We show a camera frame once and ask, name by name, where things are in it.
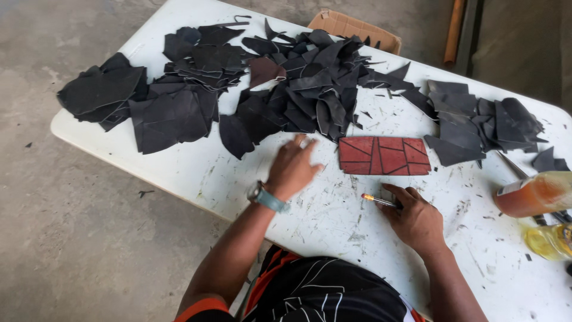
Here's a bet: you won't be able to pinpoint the person's right hand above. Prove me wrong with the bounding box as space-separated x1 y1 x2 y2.
376 183 447 255

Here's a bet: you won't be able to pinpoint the person's left hand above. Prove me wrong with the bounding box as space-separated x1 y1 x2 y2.
265 134 324 202

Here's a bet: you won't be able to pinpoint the silver pen with orange tip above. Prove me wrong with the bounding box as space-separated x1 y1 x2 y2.
361 193 403 210

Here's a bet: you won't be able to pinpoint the red patterned template board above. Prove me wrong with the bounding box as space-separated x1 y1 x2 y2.
338 136 432 176

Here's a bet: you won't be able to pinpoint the small heap of grey leather pieces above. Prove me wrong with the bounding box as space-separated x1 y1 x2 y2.
400 80 549 168

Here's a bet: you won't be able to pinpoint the black and orange shirt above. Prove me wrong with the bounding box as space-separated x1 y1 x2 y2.
174 245 426 322

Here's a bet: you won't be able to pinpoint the teal wrist watch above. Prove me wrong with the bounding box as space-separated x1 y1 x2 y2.
247 181 291 213

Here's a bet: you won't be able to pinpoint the metal scissors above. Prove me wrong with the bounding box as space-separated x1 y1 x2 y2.
496 151 572 226

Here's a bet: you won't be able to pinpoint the orange liquid plastic bottle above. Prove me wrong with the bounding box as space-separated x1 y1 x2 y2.
494 171 572 218

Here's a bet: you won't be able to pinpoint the black leather piece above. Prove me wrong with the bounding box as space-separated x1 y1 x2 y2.
531 146 571 173

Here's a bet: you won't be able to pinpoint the yellow liquid plastic bottle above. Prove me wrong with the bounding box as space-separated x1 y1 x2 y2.
524 224 572 261

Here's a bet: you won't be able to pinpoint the brown cardboard box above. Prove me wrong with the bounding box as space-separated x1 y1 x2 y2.
307 9 402 56

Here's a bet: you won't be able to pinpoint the orange pipe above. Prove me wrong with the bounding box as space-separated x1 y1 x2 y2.
443 0 466 64

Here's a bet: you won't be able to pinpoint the brown leather piece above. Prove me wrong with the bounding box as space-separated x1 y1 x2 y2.
248 57 287 89

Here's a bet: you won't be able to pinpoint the heap of black leather pieces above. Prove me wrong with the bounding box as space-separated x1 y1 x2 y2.
57 15 416 161

